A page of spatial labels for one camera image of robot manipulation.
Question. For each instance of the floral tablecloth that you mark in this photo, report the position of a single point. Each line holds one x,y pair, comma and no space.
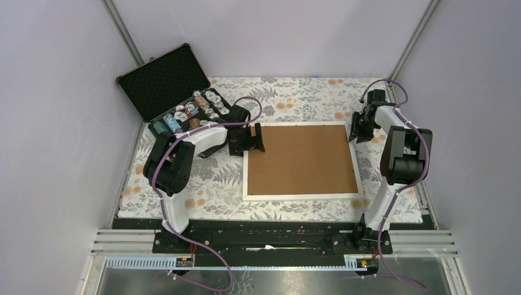
215,187

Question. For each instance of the black poker chip case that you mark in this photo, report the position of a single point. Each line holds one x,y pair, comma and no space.
171,90

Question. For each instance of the brown cardboard backing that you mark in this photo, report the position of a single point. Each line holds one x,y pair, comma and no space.
301,158

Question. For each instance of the white picture frame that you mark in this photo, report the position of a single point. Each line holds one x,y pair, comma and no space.
301,197

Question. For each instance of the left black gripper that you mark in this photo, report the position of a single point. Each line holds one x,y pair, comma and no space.
255,142

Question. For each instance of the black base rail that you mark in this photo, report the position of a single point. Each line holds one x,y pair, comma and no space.
272,244

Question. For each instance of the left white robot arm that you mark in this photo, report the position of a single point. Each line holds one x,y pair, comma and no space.
169,164

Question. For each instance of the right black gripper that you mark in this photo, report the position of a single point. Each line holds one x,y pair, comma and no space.
360,136

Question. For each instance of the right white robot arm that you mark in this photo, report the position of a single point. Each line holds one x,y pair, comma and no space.
404,163

